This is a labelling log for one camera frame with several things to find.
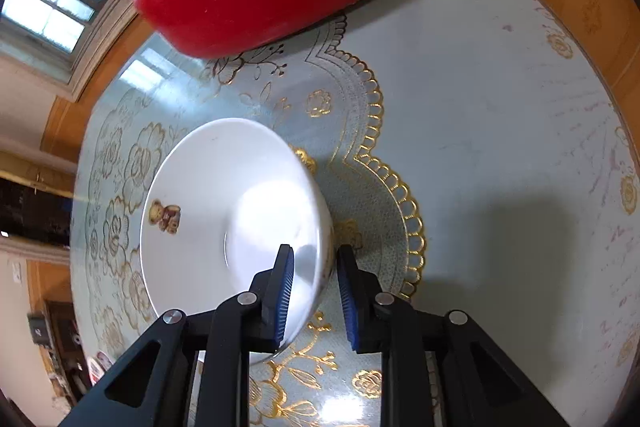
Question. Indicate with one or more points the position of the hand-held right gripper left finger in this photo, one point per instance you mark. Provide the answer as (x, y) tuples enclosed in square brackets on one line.
[(285, 297)]

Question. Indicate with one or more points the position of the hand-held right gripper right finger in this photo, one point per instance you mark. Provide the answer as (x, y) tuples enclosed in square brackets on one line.
[(347, 302)]

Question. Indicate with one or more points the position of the white bowl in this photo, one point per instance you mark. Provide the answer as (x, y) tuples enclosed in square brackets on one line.
[(210, 207)]

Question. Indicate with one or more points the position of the gold-patterned lace table mat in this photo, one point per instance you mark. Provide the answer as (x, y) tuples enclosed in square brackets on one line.
[(370, 187)]

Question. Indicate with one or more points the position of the white wall switch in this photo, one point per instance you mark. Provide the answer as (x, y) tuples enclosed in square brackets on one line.
[(17, 271)]

